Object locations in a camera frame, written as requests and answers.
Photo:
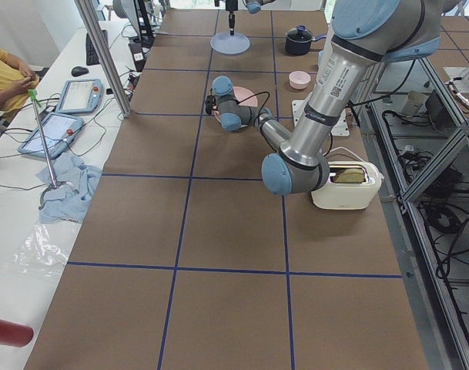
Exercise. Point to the glass pot lid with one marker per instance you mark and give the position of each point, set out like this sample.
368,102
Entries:
300,34

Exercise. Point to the clear plastic bag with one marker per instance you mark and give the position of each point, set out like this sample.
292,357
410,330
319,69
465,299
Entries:
45,251

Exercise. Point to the near teach pendant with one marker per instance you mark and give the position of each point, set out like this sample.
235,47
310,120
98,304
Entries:
59,131

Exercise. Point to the black keyboard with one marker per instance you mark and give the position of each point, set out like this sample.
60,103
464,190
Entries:
91,56

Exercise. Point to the pink bowl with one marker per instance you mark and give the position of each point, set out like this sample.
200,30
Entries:
299,80

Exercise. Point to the aluminium frame post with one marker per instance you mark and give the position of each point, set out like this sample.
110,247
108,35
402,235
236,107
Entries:
91,23

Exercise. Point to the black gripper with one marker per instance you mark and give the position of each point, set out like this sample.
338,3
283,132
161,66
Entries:
210,104
231,18

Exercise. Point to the blue cloth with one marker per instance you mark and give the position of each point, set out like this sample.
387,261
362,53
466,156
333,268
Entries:
77,185

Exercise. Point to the red bottle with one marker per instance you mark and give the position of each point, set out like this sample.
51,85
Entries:
15,335

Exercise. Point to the black computer mouse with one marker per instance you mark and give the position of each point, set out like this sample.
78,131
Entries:
79,71

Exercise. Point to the pink plate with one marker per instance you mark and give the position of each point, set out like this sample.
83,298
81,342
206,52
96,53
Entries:
245,96

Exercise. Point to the metal grabber stick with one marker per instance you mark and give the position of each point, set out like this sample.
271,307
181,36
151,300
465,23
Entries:
55,184

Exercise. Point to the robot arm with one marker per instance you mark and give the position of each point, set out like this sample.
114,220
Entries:
362,34
252,6

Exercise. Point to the person in yellow shirt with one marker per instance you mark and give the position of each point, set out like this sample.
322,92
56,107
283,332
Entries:
16,79

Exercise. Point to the far teach pendant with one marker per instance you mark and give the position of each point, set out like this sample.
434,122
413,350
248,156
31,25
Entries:
80,96

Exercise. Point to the cream toaster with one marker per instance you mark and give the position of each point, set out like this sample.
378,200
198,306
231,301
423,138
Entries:
348,196

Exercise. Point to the teach pendant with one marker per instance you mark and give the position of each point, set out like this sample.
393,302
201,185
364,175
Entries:
59,131
80,96

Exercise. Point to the bread slice in toaster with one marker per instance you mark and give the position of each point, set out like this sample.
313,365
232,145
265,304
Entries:
350,175

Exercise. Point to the dark blue pot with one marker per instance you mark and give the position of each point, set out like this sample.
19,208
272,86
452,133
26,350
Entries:
301,48

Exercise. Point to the blue plate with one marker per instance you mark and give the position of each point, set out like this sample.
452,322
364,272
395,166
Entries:
230,45

